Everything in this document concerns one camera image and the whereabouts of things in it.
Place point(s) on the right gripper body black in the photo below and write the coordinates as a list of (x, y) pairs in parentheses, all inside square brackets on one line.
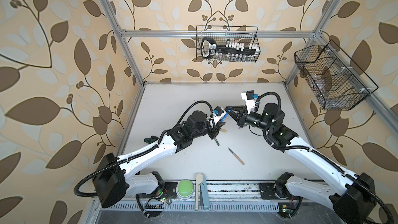
[(252, 120)]

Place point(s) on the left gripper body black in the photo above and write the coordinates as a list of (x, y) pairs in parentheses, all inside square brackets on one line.
[(207, 128)]

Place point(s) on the blue pen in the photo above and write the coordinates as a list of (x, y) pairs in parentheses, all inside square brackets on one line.
[(224, 117)]

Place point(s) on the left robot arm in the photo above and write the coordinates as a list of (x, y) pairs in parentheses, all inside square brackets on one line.
[(117, 177)]

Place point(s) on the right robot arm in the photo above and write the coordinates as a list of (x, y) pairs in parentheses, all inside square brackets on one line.
[(351, 196)]

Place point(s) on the beige pen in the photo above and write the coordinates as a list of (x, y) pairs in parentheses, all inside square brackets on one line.
[(236, 156)]

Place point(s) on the green push button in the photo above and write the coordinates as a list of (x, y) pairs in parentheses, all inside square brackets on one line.
[(184, 189)]

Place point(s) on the black socket holder tool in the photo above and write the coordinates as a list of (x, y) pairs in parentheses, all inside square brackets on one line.
[(210, 48)]

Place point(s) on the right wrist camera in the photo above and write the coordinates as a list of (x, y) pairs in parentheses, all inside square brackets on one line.
[(250, 98)]

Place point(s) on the beige blue handled tool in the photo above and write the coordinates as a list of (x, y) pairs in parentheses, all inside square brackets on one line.
[(201, 192)]

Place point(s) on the aluminium front rail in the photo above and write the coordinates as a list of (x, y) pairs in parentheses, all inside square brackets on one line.
[(245, 190)]

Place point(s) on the wire basket back wall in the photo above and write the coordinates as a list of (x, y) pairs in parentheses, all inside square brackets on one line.
[(243, 34)]

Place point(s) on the wire basket wall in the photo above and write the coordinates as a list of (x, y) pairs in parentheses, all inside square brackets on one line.
[(243, 34), (338, 82)]

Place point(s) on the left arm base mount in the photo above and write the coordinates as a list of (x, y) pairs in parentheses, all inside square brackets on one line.
[(168, 191)]

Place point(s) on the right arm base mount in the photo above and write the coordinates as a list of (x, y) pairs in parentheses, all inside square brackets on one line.
[(273, 191)]

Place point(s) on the wire basket right wall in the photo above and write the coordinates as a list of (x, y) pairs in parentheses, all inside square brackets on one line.
[(338, 82)]

